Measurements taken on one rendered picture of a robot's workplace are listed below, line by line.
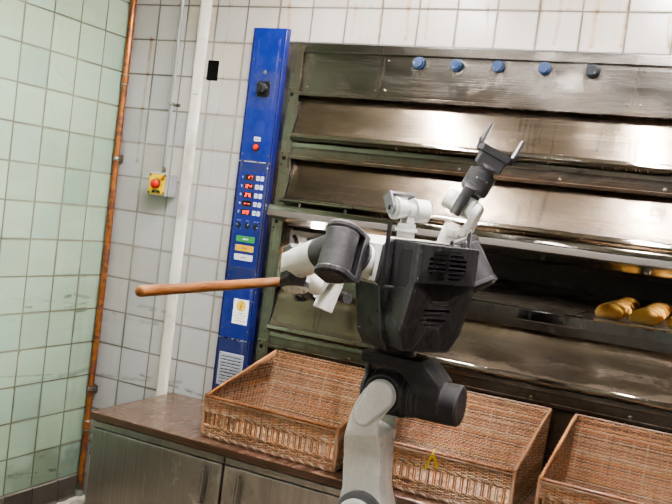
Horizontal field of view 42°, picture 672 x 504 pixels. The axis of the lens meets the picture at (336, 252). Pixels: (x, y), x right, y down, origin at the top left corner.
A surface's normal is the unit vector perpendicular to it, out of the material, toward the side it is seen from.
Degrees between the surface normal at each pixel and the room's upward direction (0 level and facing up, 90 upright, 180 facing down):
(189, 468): 90
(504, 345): 70
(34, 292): 90
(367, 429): 90
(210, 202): 90
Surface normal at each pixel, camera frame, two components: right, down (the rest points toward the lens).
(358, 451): -0.35, 0.42
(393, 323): -0.86, -0.08
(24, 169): 0.89, 0.13
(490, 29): -0.44, -0.01
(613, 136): -0.39, -0.35
